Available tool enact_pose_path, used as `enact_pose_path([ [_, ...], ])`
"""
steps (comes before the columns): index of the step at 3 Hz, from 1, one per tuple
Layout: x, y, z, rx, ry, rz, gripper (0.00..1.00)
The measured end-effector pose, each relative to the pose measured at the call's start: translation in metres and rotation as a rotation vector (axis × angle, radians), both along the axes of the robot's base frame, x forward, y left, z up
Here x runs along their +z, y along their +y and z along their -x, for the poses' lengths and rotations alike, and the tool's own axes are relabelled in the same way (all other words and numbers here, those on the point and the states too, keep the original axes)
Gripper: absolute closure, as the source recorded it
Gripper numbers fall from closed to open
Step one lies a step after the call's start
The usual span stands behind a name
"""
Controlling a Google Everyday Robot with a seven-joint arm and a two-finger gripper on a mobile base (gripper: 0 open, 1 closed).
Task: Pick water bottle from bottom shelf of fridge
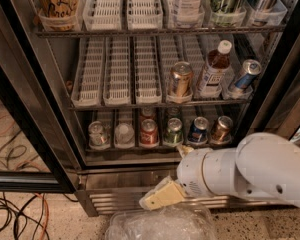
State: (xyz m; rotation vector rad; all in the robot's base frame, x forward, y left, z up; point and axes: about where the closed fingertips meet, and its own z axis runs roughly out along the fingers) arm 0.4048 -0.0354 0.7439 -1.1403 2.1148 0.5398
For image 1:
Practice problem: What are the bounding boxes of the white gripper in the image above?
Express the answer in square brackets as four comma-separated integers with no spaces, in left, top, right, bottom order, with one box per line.
[139,145,238,210]

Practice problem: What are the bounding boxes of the clear water bottle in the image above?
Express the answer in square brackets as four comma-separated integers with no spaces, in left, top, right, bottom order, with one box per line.
[115,123,134,144]

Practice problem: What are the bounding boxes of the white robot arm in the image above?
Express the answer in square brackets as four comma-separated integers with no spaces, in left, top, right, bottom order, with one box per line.
[139,133,300,210]

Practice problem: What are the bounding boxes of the copper can bottom shelf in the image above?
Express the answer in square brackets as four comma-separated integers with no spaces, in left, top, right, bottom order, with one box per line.
[210,116,233,142]

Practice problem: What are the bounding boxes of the silver can bottom shelf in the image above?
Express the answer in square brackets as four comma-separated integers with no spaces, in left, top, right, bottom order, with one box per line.
[88,121,108,146]

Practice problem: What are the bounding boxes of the gold can middle shelf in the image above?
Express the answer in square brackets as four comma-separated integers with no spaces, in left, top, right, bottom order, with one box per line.
[168,61,193,97]

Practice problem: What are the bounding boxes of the stainless fridge cabinet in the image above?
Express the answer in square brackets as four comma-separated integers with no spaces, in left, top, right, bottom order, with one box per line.
[3,0,300,217]

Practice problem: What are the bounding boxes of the white tray shelf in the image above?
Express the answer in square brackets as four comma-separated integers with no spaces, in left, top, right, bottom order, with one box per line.
[83,0,123,31]
[103,37,131,106]
[133,36,162,104]
[127,0,163,30]
[71,37,105,108]

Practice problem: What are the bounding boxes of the brown tea bottle white cap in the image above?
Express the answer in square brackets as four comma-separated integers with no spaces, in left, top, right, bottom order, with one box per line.
[196,40,232,97]

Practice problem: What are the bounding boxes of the glass fridge door right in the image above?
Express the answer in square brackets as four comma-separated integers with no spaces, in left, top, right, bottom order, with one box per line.
[248,31,300,139]

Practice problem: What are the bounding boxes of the glass fridge door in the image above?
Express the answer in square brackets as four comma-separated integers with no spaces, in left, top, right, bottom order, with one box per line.
[0,0,83,193]
[248,31,300,139]

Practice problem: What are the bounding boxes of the glass fridge door left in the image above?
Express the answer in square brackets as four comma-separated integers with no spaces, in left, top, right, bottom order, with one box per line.
[0,0,83,193]

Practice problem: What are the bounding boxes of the white labelled bottle top shelf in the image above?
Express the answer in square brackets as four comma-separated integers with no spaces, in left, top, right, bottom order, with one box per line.
[173,0,202,28]

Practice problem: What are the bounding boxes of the white tray top shelf right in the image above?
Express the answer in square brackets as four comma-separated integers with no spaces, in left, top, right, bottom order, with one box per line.
[127,0,163,30]

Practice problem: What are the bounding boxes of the green can top shelf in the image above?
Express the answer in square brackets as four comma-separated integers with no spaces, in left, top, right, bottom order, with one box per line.
[208,0,246,27]

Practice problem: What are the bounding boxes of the white tray top shelf left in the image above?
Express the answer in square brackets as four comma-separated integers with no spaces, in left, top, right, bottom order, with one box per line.
[83,0,123,31]

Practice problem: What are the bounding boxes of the green soda can front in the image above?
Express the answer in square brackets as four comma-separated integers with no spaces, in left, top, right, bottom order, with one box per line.
[164,118,183,145]

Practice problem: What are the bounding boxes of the green soda can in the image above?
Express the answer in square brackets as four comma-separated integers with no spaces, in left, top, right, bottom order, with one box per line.
[164,118,183,145]
[165,107,181,119]

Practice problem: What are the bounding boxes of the blue soda can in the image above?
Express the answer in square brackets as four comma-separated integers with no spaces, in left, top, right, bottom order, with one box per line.
[187,117,208,143]

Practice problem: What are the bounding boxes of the red soda can front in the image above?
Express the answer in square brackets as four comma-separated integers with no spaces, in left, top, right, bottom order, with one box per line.
[140,119,158,145]

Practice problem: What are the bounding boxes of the red soda can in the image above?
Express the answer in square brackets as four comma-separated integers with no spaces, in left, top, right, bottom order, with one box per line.
[140,107,156,121]
[140,119,158,145]

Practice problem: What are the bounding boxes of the clear plastic bag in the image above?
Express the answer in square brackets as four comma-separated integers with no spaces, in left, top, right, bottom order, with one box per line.
[105,203,217,240]

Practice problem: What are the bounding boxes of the green soda can rear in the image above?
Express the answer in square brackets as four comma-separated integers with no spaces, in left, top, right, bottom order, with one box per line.
[165,107,181,119]

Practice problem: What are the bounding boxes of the red soda can rear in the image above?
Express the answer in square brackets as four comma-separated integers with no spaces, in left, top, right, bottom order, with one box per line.
[140,107,156,121]

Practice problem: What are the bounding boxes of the blue silver slim can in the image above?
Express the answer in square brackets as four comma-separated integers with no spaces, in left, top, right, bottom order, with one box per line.
[229,59,261,93]

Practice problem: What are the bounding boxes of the orange LaCroix can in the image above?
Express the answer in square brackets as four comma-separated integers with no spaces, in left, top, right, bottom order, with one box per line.
[38,0,79,31]

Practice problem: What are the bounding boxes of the bottom wire shelf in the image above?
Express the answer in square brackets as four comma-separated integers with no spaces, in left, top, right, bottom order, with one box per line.
[84,143,233,153]

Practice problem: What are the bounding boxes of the wire shelf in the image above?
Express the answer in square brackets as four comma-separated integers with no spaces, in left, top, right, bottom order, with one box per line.
[36,25,285,38]
[68,98,252,111]
[84,143,233,153]

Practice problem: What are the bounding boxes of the middle wire shelf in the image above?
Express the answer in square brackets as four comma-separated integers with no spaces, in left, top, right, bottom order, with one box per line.
[68,98,252,111]

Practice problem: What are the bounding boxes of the orange cable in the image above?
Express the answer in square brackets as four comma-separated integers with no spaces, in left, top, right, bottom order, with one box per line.
[33,192,51,240]

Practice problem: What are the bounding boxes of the black cables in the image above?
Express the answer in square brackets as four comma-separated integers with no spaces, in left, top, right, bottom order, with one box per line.
[0,191,51,240]

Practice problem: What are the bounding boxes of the top wire shelf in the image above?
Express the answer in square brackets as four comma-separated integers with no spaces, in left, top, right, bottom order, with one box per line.
[36,25,285,38]

